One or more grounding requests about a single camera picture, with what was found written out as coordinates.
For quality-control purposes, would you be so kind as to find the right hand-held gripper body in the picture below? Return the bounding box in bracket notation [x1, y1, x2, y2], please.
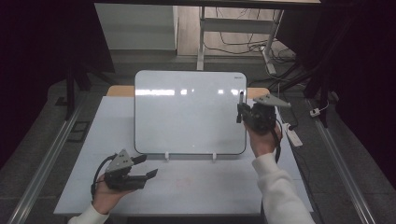
[247, 93, 292, 135]

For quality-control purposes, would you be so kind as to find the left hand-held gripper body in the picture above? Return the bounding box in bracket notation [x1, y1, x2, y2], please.
[103, 148, 148, 191]

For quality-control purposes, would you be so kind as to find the white whiteboard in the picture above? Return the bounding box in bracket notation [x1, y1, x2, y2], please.
[134, 69, 248, 156]

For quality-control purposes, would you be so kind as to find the person's right hand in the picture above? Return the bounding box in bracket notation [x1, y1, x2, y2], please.
[243, 120, 284, 160]

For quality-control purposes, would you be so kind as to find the person's left hand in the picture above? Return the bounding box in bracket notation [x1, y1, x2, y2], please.
[91, 174, 135, 217]

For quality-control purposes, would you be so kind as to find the white power strip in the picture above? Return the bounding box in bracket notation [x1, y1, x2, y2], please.
[282, 122, 304, 148]

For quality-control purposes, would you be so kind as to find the white table mat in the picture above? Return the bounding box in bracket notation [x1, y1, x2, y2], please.
[53, 95, 314, 217]

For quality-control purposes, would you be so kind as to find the black floor plate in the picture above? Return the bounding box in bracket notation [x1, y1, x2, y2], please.
[66, 119, 92, 144]

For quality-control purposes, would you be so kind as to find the black metal stand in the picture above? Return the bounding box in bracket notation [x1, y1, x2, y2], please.
[63, 57, 117, 121]
[268, 13, 360, 129]

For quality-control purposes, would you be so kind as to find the white cabinet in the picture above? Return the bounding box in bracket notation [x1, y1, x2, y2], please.
[94, 3, 179, 51]

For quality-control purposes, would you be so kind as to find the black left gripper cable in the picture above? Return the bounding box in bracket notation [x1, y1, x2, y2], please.
[90, 153, 119, 200]

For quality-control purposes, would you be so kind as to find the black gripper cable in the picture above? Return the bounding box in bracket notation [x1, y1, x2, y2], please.
[270, 120, 284, 165]
[90, 153, 119, 200]

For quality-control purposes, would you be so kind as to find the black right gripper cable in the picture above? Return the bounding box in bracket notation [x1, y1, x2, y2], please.
[270, 120, 284, 165]

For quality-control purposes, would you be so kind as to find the tangle of floor cables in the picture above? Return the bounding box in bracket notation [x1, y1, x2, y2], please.
[204, 7, 297, 64]

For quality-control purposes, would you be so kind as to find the aluminium floor rail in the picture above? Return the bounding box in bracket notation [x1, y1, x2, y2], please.
[7, 92, 88, 224]
[305, 98, 378, 224]

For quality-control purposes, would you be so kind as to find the white desk frame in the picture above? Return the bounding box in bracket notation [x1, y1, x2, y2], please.
[196, 6, 285, 76]

